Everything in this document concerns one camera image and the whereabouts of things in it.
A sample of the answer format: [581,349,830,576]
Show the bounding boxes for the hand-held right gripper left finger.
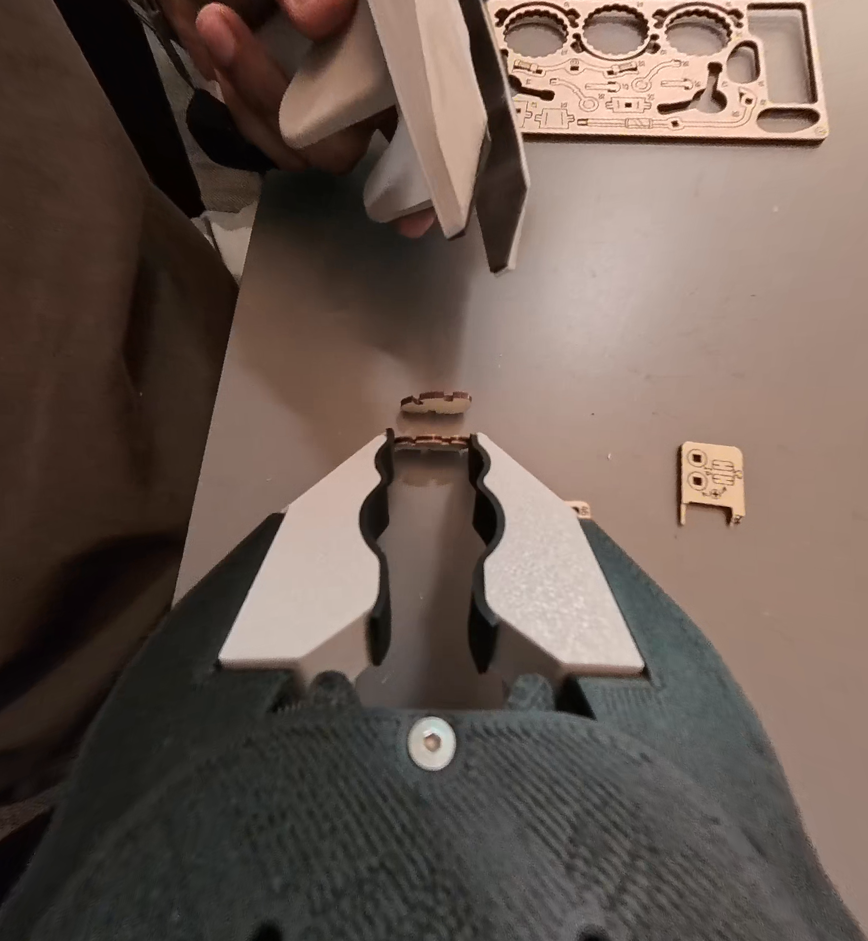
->
[217,430,398,681]

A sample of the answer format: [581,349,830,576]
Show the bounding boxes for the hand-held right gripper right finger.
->
[465,431,647,681]

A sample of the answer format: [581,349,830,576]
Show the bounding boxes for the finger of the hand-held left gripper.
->
[471,0,532,276]
[366,0,491,241]

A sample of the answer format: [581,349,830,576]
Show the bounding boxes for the person's left hand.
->
[173,0,436,240]

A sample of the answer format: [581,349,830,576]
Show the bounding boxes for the wooden sheet with gear holes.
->
[487,0,830,146]

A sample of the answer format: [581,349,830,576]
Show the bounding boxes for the small wooden card piece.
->
[678,441,745,527]

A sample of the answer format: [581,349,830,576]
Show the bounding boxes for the person's brown pants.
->
[0,0,260,865]

